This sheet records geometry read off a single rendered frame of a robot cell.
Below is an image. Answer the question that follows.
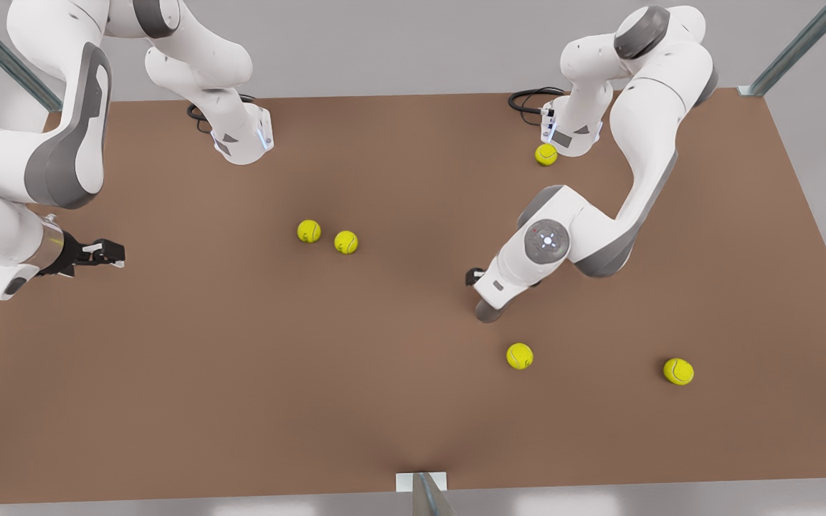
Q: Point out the black cable loop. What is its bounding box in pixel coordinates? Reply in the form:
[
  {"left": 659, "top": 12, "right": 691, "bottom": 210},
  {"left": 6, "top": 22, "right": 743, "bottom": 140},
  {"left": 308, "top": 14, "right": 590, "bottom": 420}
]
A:
[
  {"left": 186, "top": 93, "right": 257, "bottom": 135},
  {"left": 508, "top": 87, "right": 569, "bottom": 127}
]

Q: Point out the silver frame post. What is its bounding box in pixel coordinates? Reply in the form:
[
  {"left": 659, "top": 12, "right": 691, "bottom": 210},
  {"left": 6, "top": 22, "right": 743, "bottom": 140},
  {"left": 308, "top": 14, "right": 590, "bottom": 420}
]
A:
[
  {"left": 738, "top": 0, "right": 826, "bottom": 98},
  {"left": 0, "top": 0, "right": 64, "bottom": 113},
  {"left": 395, "top": 472, "right": 457, "bottom": 516}
]

